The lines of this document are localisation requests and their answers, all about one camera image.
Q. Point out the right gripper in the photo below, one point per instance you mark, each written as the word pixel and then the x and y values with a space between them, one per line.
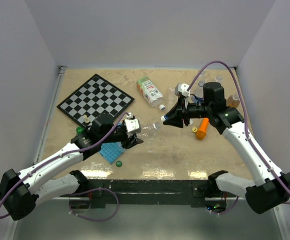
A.
pixel 175 118

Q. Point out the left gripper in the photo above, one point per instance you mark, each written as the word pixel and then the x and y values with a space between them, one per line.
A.
pixel 128 143

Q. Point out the white blue bottle cap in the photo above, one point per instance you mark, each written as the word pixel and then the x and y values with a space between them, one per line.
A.
pixel 163 118

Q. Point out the green bottle cap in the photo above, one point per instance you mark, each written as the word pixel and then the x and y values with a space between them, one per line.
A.
pixel 118 163

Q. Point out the green plastic bottle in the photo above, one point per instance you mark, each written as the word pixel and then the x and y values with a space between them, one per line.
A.
pixel 79 130

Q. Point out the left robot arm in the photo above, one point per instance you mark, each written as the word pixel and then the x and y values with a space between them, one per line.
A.
pixel 21 191

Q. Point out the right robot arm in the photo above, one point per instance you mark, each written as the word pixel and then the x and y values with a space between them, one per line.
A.
pixel 269 186

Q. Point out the blue label water bottle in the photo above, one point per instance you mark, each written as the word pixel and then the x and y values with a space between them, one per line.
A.
pixel 197 95

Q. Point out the juice bottle with white label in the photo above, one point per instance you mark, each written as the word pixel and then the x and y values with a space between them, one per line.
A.
pixel 150 92

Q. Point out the clear bottle back row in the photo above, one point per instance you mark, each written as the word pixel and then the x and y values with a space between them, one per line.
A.
pixel 203 76

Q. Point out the orange tea bottle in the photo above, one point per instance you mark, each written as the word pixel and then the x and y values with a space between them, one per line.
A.
pixel 233 100

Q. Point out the blue studded baseplate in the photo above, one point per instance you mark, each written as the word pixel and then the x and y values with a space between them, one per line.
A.
pixel 111 151

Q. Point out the orange plastic carrot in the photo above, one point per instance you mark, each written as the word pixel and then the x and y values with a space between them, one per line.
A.
pixel 201 131

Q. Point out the cream chess piece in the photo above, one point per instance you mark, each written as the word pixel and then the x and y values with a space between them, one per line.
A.
pixel 86 119

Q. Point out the black white chessboard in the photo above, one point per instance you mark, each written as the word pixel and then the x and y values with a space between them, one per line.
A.
pixel 86 101

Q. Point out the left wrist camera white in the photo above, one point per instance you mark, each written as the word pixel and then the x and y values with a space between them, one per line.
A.
pixel 132 124

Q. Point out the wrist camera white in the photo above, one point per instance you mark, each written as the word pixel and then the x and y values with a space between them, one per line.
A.
pixel 182 90
pixel 132 124

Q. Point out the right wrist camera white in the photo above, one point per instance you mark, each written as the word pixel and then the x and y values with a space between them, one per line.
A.
pixel 182 90

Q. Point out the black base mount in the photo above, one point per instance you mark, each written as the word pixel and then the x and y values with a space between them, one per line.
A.
pixel 146 192

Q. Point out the aluminium frame rail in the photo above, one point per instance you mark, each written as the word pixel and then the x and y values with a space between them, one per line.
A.
pixel 61 72

